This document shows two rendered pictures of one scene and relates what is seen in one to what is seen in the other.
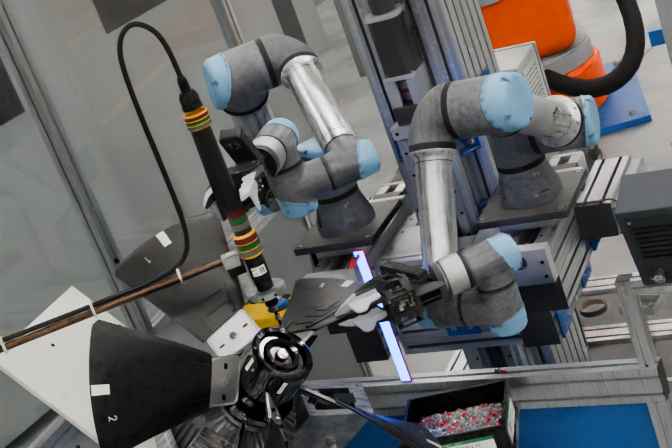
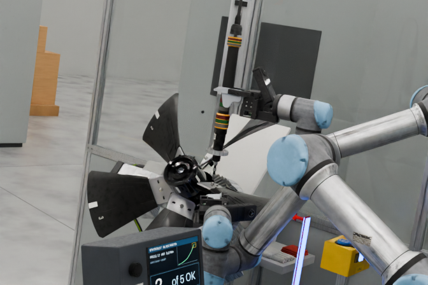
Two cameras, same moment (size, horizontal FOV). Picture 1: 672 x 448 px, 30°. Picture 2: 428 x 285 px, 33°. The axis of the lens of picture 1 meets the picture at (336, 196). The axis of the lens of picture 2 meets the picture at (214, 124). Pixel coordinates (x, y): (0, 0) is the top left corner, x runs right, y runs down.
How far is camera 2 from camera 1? 309 cm
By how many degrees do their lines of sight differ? 91
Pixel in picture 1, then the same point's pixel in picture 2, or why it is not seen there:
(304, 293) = not seen: hidden behind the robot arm
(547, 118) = (342, 227)
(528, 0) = not seen: outside the picture
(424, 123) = not seen: hidden behind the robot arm
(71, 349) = (248, 139)
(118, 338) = (172, 104)
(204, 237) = (261, 125)
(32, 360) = (236, 126)
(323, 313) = (230, 195)
